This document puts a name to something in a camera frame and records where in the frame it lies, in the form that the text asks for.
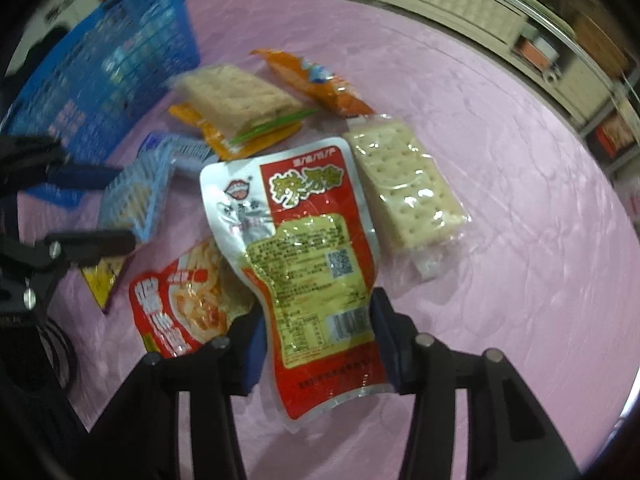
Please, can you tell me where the pink quilted mat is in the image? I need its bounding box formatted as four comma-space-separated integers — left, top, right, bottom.
16, 0, 640, 480

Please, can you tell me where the orange snack bar wrapper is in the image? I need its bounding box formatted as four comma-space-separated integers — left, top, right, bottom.
250, 49, 376, 118

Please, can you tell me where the red white snack pouch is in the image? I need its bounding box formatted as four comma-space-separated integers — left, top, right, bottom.
200, 136, 390, 430

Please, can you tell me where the clear pale cracker pack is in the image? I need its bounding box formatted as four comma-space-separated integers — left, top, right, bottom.
343, 115, 472, 281

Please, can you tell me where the cream tufted tv cabinet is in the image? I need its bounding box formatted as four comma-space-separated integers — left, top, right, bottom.
376, 0, 614, 127

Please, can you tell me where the green-sealed cracker pack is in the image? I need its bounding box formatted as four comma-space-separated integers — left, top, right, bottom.
167, 64, 317, 141

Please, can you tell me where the orange flat snack packet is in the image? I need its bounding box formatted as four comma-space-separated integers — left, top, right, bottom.
168, 103, 303, 160

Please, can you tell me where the red noodle snack pouch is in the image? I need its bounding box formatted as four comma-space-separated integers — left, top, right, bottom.
129, 237, 255, 359

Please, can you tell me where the purple yellow chip packet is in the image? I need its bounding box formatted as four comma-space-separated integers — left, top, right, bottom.
80, 256, 130, 313

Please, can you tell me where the blue plastic basket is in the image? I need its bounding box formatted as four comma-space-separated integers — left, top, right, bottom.
0, 0, 202, 212

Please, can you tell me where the blue silver wafer bar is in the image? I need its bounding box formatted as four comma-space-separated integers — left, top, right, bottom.
138, 131, 219, 180

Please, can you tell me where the light blue cracker pack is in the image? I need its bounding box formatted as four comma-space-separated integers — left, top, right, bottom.
98, 145, 174, 244

